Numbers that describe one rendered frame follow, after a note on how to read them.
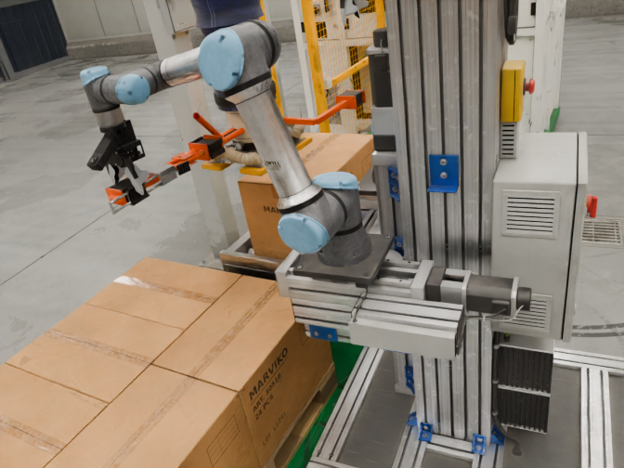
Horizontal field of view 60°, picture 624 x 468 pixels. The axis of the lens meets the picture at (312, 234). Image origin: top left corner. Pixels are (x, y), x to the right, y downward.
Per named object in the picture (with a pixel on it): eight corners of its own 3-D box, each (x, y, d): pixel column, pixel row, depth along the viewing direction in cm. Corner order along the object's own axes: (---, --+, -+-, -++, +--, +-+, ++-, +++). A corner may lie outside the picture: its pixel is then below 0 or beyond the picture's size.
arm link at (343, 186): (370, 213, 145) (365, 166, 138) (347, 237, 135) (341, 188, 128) (331, 208, 151) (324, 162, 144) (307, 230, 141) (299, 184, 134)
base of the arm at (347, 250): (379, 240, 151) (375, 208, 146) (361, 269, 139) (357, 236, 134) (329, 236, 157) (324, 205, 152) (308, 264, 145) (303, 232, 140)
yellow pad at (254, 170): (292, 139, 216) (290, 127, 214) (313, 141, 211) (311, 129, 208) (240, 174, 192) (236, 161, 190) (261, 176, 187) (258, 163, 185)
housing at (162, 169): (163, 175, 174) (160, 162, 172) (178, 177, 170) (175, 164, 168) (148, 185, 169) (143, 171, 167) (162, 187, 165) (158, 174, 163)
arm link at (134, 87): (156, 66, 141) (127, 67, 146) (123, 78, 133) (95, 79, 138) (163, 96, 145) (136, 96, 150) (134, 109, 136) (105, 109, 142)
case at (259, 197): (314, 201, 292) (303, 132, 273) (383, 208, 274) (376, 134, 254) (254, 259, 248) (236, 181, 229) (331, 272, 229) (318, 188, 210)
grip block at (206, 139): (206, 149, 190) (202, 134, 187) (227, 151, 185) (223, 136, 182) (190, 159, 184) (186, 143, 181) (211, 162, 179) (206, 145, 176)
